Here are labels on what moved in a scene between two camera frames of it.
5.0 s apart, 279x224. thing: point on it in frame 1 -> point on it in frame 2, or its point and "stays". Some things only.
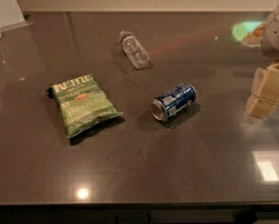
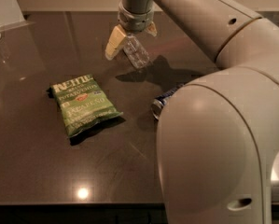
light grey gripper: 276,35 -> 135,22
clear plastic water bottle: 134,52 stays
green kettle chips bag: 82,104 stays
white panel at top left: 5,8 stays
